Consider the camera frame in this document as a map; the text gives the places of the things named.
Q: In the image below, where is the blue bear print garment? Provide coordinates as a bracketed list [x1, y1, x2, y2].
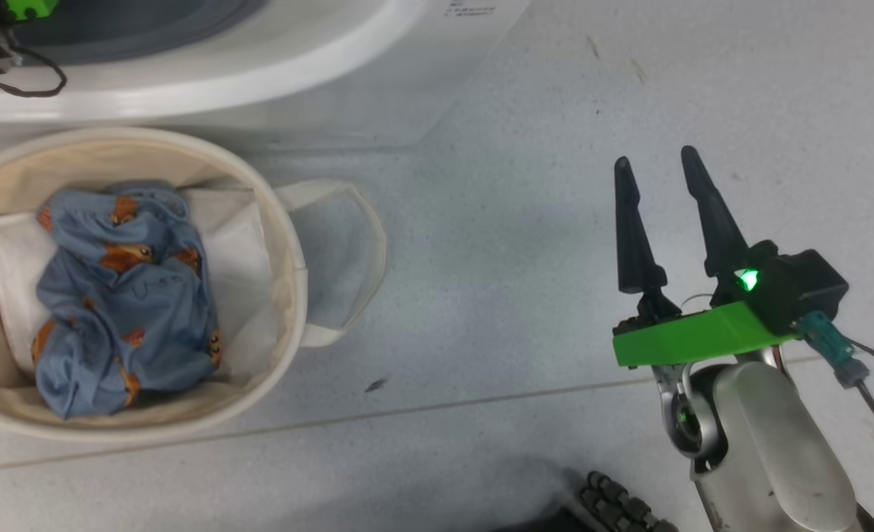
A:
[31, 180, 224, 420]

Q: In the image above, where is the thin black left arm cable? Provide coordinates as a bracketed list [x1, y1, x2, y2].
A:
[0, 30, 69, 101]

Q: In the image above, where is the white washing machine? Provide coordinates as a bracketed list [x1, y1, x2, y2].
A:
[0, 0, 530, 150]

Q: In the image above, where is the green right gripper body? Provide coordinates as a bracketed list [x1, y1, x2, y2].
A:
[612, 299, 805, 369]

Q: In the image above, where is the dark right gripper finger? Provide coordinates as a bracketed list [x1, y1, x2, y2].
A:
[614, 156, 680, 321]
[680, 145, 751, 307]

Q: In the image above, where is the small grey text label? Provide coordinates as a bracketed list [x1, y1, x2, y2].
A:
[444, 0, 498, 18]

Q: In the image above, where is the cream fabric laundry basket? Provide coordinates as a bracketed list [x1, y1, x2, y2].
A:
[0, 127, 389, 445]

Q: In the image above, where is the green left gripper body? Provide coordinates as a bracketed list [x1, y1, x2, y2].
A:
[5, 0, 61, 21]

